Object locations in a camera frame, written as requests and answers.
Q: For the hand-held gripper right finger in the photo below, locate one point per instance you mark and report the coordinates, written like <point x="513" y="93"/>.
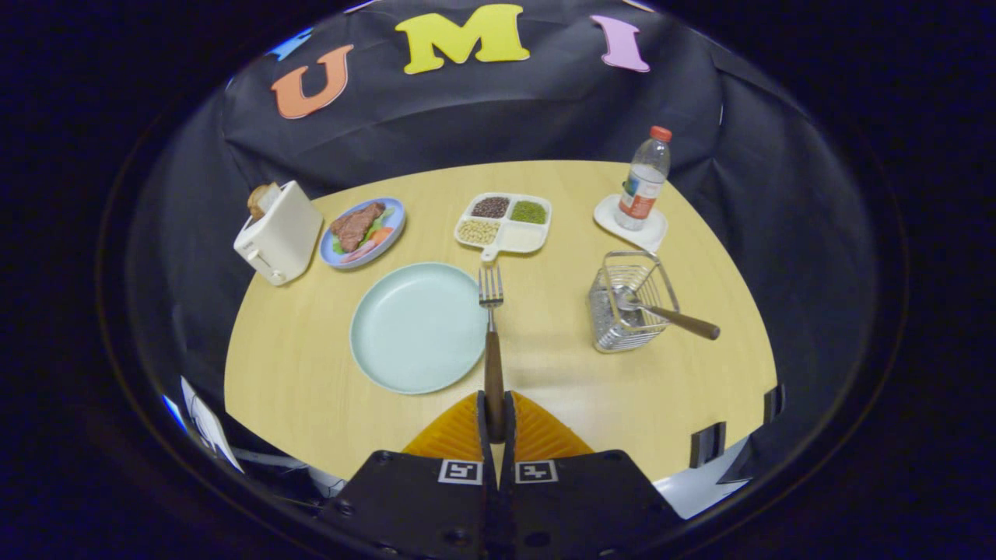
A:
<point x="583" y="505"/>

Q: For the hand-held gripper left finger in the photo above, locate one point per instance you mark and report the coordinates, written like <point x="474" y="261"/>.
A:
<point x="412" y="505"/>

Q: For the black block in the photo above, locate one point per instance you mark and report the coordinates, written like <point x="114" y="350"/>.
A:
<point x="706" y="445"/>
<point x="774" y="403"/>

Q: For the light green plate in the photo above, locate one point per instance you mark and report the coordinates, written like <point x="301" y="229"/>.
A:
<point x="416" y="330"/>

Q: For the blue lit screen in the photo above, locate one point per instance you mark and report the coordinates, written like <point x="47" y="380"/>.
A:
<point x="173" y="412"/>

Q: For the salad garnish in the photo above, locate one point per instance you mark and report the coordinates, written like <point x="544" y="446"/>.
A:
<point x="378" y="237"/>

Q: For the white divided dish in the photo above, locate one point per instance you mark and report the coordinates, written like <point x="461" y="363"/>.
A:
<point x="525" y="237"/>

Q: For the white square coaster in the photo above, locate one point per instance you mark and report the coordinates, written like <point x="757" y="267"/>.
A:
<point x="654" y="233"/>

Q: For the pile of tan beans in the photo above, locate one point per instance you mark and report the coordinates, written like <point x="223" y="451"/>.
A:
<point x="478" y="232"/>

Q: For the brown steak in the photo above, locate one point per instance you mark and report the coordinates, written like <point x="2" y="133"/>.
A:
<point x="356" y="225"/>

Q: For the blue plate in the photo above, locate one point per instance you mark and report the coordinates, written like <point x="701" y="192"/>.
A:
<point x="393" y="218"/>

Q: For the pile of green beans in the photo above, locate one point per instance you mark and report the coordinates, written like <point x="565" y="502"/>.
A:
<point x="528" y="212"/>

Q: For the white toaster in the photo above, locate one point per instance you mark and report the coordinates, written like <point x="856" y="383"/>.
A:
<point x="284" y="233"/>

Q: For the pile of dark red beans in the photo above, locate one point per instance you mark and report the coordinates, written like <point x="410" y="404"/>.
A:
<point x="490" y="207"/>

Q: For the clear plastic water bottle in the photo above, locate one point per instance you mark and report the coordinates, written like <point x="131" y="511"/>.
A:
<point x="642" y="187"/>

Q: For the toasted bread slice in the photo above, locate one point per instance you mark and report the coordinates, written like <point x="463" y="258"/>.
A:
<point x="261" y="201"/>

